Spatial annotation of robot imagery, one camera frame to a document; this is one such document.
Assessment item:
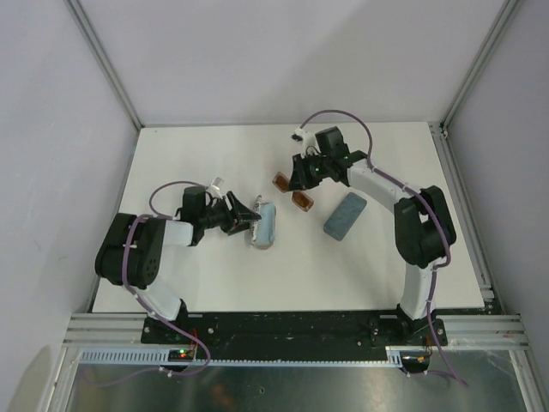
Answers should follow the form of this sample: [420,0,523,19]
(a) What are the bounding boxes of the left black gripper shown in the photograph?
[198,191,260,235]

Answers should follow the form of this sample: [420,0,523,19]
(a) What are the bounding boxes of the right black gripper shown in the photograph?
[288,151,333,191]

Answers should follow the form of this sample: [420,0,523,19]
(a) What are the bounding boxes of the brown sunglasses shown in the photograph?
[272,172,314,212]

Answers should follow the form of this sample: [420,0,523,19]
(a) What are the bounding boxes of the blue cleaning cloth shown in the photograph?
[254,203,276,248]

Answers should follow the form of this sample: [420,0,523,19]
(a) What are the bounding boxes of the newspaper print pouch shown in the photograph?
[247,195,276,250]

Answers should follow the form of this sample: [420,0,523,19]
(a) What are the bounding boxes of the blue glasses case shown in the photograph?
[323,192,367,241]

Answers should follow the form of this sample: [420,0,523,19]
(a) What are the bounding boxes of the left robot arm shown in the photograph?
[94,185,262,343]

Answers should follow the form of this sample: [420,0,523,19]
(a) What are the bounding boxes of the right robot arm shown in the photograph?
[288,127,456,344]

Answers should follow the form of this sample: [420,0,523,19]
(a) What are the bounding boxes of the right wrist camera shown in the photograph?
[291,127,317,157]

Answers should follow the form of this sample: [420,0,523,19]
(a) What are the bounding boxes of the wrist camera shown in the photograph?
[207,177,224,199]
[291,127,317,157]

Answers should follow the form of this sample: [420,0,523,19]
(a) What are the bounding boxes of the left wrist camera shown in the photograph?
[207,177,224,199]

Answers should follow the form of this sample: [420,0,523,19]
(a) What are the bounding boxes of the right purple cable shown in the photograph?
[299,110,469,386]

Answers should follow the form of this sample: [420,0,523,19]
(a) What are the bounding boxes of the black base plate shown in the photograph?
[141,309,448,362]

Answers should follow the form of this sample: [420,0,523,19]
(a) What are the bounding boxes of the white cable duct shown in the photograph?
[76,347,407,368]

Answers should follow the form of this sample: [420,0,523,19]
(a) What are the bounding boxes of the left aluminium corner post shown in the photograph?
[64,0,143,131]

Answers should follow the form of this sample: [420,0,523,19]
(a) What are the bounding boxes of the aluminium corner post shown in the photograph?
[64,0,143,131]
[439,0,524,130]

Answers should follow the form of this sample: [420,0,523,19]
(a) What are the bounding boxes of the aluminium frame rail front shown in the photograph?
[63,312,529,348]

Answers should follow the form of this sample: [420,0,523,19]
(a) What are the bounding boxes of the right aluminium corner post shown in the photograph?
[439,0,524,130]

